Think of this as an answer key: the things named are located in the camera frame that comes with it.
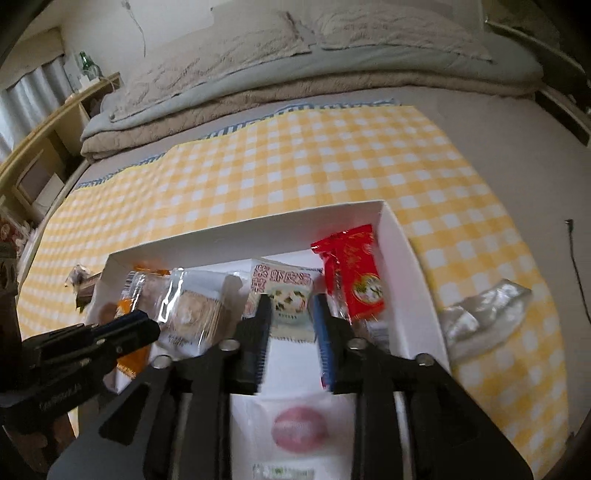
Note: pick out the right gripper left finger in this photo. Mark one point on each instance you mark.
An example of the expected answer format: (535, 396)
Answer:
(254, 341)

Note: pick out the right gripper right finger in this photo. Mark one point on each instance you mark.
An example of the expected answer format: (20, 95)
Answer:
(412, 418)

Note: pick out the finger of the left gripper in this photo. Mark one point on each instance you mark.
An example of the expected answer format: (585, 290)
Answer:
(126, 334)

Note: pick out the orange snack bar packet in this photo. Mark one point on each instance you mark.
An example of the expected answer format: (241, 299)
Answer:
(140, 300)

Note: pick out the brown snack packet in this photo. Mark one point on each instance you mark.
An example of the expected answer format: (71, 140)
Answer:
(84, 289)

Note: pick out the small clear dark candy packet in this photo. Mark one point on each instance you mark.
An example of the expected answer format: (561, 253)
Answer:
(77, 276)

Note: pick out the white boxed mooncake packet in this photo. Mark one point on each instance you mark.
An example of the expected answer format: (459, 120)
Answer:
(198, 310)

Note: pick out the clear pink ring cookie packet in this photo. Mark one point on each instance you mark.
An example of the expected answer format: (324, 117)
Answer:
(308, 432)

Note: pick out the red long snack packet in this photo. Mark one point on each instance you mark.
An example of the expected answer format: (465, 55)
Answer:
(353, 283)

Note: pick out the white seaweed snack packet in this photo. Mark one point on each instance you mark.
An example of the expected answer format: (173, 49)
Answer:
(290, 289)

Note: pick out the green clear candy packet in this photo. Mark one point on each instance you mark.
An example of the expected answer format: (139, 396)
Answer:
(281, 472)

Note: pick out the white cardboard tray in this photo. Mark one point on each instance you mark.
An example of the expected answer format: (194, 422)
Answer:
(294, 369)

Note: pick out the crumpled clear plastic wrapper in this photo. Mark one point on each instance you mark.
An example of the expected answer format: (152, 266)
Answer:
(480, 323)

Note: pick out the wooden bedside shelf unit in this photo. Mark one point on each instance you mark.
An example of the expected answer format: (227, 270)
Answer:
(50, 154)

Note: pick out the beige folded blanket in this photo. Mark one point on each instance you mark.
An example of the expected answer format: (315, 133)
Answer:
(111, 141)

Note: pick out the yellow checkered mat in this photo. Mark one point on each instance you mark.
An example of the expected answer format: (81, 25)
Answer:
(462, 234)

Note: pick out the grey curtain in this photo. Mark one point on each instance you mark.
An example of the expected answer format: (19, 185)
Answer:
(30, 101)

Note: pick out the green glass bottle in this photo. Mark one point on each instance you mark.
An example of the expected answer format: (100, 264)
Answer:
(89, 68)

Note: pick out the beige printed valance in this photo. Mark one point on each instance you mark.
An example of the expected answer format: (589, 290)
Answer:
(31, 54)

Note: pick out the left beige pillow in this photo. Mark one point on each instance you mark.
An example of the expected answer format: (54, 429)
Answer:
(236, 40)

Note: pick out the beige pillow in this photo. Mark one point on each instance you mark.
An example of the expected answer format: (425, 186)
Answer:
(236, 40)
(341, 25)

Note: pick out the grey blue duvet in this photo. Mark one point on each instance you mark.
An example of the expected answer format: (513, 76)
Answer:
(511, 64)

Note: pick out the right beige pillow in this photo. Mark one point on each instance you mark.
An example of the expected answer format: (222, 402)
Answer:
(341, 25)

